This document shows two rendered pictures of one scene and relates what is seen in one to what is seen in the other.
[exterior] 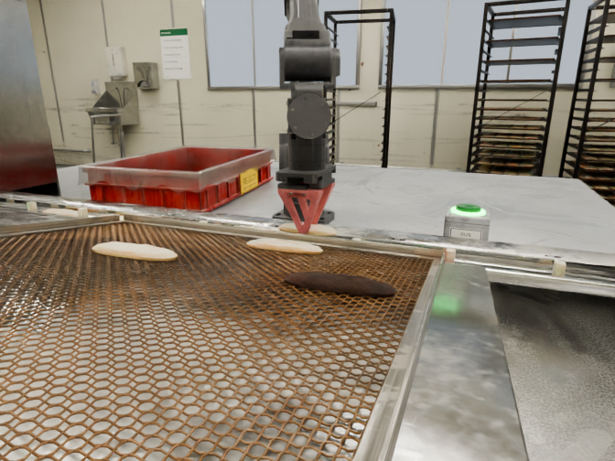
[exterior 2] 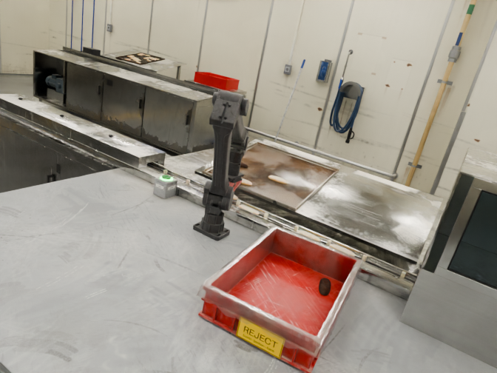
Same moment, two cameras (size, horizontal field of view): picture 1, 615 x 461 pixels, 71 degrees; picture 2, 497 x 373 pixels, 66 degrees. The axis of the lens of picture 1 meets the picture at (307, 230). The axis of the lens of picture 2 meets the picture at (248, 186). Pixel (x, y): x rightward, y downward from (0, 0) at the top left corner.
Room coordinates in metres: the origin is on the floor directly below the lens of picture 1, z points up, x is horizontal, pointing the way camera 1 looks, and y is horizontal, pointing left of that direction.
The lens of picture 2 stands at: (2.19, 0.27, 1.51)
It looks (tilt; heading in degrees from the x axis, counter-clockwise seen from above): 20 degrees down; 187
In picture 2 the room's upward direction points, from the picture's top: 12 degrees clockwise
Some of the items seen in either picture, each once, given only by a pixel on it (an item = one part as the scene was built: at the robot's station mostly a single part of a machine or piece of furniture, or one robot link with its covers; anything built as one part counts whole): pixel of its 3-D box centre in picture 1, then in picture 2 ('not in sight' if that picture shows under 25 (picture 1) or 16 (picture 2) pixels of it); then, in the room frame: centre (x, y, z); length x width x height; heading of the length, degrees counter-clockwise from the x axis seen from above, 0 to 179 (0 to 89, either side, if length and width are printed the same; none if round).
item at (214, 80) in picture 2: not in sight; (217, 81); (-3.00, -1.09, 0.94); 0.51 x 0.36 x 0.13; 74
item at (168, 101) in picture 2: not in sight; (137, 95); (-2.96, -2.17, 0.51); 3.00 x 1.26 x 1.03; 70
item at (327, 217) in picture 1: (303, 202); (212, 221); (0.92, 0.01, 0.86); 0.12 x 0.09 x 0.08; 70
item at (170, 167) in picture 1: (191, 173); (288, 284); (1.21, 0.32, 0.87); 0.49 x 0.34 x 0.10; 164
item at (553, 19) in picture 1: (512, 119); not in sight; (3.82, -1.76, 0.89); 0.60 x 0.59 x 1.78; 62
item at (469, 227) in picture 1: (464, 242); (165, 189); (0.70, -0.27, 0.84); 0.08 x 0.08 x 0.11; 70
